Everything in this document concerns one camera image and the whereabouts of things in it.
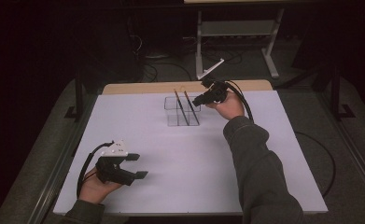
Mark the person's left hand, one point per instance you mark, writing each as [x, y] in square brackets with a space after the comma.
[94, 189]

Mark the dark pencil with orange tip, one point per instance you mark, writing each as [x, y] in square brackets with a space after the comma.
[181, 109]

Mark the dark pencil with cream topper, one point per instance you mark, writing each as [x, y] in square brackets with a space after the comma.
[192, 109]

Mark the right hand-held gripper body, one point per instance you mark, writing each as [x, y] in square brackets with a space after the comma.
[217, 91]

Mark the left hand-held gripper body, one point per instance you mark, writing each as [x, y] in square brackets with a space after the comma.
[110, 171]

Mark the person's right hand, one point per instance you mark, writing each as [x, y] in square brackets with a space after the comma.
[230, 107]

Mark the black metal stand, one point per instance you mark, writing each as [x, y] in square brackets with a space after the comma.
[336, 96]
[79, 99]

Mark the white table cover board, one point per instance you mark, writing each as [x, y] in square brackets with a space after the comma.
[177, 174]

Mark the white metal desk frame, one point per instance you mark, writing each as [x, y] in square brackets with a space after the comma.
[237, 28]

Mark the aluminium frame rail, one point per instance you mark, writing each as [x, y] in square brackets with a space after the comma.
[58, 174]
[354, 155]

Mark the clear plastic pen holder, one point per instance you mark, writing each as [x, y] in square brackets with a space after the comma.
[174, 115]

